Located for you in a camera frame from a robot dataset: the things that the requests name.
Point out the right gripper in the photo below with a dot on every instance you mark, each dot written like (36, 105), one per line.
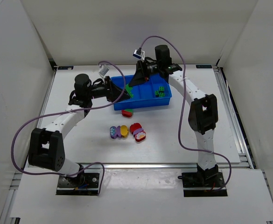
(139, 70)

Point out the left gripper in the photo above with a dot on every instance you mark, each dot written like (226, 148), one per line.
(108, 88)

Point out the long green lego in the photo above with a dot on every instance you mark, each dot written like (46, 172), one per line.
(129, 90)

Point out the red green curved lego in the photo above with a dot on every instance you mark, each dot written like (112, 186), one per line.
(127, 113)

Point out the green number two lego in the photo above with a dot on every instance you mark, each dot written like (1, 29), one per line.
(160, 92)

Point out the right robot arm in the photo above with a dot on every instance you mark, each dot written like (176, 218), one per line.
(203, 113)

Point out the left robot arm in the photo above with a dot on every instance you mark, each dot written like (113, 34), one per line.
(46, 149)

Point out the blue divided bin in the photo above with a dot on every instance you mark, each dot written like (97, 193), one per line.
(143, 95)

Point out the purple flower lego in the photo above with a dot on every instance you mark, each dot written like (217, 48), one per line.
(118, 132)

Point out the purple paw lego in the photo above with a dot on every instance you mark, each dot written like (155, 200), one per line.
(113, 132)

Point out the yellow rounded lego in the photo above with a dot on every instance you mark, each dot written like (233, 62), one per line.
(124, 131)

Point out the red flower lego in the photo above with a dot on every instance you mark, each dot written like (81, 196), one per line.
(140, 136)

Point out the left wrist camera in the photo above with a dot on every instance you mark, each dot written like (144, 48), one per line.
(103, 70)

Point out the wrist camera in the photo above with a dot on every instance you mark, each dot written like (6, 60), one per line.
(139, 53)
(103, 70)

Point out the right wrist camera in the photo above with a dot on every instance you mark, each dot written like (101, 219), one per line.
(139, 53)

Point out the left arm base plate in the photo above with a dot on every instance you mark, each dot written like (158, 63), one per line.
(85, 184)

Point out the aluminium frame rail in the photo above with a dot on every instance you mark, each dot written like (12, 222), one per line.
(242, 164)

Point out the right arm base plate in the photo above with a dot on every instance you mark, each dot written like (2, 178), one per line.
(195, 186)

